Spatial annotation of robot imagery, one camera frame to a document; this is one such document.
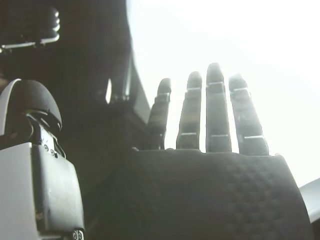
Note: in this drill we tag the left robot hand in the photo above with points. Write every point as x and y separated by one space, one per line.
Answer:
200 195

